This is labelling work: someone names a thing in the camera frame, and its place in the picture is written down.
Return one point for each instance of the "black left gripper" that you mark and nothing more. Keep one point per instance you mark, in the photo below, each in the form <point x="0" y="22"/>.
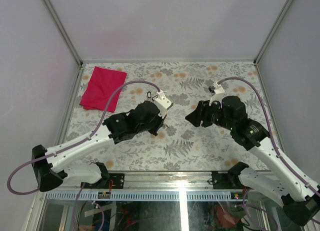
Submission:
<point x="161" y="121"/>

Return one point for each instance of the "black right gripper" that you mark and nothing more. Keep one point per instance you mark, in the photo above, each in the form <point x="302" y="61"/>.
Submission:
<point x="201" y="113"/>

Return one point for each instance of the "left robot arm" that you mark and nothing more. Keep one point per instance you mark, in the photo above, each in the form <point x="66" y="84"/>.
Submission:
<point x="54" y="166"/>

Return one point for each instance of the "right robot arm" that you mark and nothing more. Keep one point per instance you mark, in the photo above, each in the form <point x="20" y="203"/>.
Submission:
<point x="294" y="191"/>

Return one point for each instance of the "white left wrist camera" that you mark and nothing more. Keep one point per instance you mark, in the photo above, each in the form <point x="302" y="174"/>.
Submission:
<point x="163" y="102"/>

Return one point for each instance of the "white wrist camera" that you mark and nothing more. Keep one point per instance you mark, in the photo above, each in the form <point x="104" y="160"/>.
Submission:
<point x="217" y="92"/>
<point x="163" y="102"/>

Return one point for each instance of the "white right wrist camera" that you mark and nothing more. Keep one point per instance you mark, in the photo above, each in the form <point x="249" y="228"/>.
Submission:
<point x="217" y="92"/>

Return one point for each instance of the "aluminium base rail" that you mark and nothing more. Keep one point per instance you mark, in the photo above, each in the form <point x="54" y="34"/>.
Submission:
<point x="155" y="186"/>

